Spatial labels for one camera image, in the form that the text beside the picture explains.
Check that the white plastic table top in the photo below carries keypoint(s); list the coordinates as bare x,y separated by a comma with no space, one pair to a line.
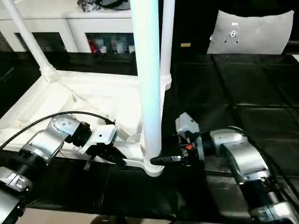
93,98

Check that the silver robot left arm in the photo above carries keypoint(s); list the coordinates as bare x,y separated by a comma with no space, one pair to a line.
42,144

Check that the cluster of small bottles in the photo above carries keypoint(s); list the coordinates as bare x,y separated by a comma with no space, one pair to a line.
112,45

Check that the white plastic table leg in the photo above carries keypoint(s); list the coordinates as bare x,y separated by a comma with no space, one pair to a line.
148,70
167,39
30,39

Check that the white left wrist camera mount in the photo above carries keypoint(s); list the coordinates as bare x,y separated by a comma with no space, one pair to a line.
102,137

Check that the white cushion with badge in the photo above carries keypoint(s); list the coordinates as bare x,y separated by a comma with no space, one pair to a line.
252,32

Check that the black cabinet with yellow label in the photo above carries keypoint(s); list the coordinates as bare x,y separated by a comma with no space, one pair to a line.
191,25

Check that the grey bag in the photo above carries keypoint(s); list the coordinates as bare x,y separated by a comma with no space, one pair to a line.
114,3

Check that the white cabinet with glass doors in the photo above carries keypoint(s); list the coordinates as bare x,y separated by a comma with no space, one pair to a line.
60,23

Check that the black work mat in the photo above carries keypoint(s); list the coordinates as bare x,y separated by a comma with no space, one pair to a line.
233,116

